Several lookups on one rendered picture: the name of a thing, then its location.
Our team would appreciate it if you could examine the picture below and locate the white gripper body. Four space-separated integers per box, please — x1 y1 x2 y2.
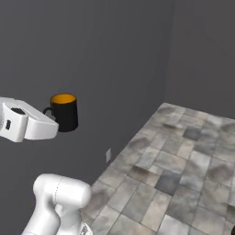
14 99 60 141

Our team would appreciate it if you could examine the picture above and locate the black mug with orange inside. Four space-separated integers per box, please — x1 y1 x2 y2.
42 93 79 133

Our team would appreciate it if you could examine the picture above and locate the white wall socket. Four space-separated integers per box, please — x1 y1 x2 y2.
105 147 112 163

